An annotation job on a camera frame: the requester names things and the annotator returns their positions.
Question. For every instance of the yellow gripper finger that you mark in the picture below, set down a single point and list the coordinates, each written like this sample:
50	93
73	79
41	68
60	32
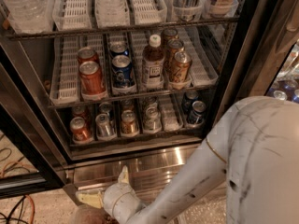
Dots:
92	198
124	175

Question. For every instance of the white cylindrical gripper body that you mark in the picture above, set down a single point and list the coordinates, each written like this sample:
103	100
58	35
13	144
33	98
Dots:
112	194

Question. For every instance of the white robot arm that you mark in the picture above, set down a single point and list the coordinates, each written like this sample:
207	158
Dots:
253	149

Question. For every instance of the steel fridge bottom grille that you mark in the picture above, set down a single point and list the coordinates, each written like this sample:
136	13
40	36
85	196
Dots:
149	172

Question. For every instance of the front silver redbull can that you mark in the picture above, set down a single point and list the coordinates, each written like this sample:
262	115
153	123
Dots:
103	125

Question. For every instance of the silver redbull can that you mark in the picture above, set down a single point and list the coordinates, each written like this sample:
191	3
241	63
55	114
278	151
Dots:
106	108
103	125

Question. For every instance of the front orange can bottom shelf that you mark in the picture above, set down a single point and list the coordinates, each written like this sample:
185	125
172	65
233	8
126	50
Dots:
80	129

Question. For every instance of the orange can shelf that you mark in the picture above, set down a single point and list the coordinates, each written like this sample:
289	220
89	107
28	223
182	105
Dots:
91	78
80	129
86	54
81	111

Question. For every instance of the front gold can bottom shelf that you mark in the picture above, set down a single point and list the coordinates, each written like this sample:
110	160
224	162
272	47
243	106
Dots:
128	122

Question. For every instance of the gold can shelf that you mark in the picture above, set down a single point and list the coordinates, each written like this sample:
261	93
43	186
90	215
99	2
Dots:
180	65
128	122
127	105
167	34
173	45

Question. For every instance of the front white can bottom shelf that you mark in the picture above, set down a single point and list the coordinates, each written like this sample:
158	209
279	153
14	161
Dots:
152	119

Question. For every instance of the white can shelf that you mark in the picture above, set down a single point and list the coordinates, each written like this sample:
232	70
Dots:
152	119
149	101

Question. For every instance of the left fridge glass door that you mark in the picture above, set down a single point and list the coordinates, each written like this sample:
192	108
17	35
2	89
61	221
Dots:
33	128

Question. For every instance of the fridge glass door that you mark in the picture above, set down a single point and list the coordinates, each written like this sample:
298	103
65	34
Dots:
33	128
264	35

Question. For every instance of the rear silver redbull can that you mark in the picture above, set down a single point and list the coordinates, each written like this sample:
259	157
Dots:
106	108

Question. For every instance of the rear gold can bottom shelf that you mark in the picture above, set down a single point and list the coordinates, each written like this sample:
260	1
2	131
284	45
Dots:
127	105

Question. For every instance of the rear orange can bottom shelf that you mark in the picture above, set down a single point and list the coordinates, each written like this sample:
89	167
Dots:
81	111

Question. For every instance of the rear white can bottom shelf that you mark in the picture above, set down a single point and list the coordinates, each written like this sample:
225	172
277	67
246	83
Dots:
149	101

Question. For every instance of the front blue can bottom shelf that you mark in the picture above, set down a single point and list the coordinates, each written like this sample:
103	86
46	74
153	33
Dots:
197	112

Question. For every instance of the blue can shelf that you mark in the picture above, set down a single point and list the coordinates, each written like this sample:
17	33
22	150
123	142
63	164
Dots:
122	71
197	112
118	48
188	98

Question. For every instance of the front orange can middle shelf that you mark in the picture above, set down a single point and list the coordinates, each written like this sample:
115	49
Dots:
91	78

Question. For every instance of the front blue can middle shelf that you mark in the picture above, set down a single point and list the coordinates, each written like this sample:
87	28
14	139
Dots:
122	71

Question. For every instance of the rear blue can bottom shelf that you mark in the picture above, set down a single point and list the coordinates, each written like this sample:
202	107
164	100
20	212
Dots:
188	98

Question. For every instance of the front gold can middle shelf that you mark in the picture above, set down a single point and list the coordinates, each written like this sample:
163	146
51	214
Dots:
180	65

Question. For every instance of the rear orange can middle shelf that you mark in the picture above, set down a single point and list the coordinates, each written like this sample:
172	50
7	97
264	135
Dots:
86	54

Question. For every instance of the rear blue can middle shelf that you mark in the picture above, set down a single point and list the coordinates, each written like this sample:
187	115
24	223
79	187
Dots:
118	48

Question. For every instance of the rear gold can middle shelf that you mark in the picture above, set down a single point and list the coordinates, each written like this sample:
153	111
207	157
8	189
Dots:
167	34

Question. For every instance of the pepsi can behind door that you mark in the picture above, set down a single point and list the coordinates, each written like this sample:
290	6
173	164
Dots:
281	95

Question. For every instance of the plaid can top shelf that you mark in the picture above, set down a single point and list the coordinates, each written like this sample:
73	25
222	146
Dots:
186	10

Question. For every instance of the right fridge glass door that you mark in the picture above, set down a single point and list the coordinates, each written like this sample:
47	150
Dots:
264	35

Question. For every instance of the left clear plastic bin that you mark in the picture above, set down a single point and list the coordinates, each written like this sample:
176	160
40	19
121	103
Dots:
86	214

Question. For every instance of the tea bottle white cap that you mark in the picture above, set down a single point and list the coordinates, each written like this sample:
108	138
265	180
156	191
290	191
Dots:
152	61

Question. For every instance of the water bottle top left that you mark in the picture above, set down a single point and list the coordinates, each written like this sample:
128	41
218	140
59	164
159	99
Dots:
30	16

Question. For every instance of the middle wire shelf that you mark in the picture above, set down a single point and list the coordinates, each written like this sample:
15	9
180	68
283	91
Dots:
51	105

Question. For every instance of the wire shelf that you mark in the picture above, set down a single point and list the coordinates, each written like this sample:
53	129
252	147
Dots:
99	31
51	105

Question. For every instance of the top wire shelf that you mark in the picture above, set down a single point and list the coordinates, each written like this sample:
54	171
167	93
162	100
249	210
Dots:
99	31

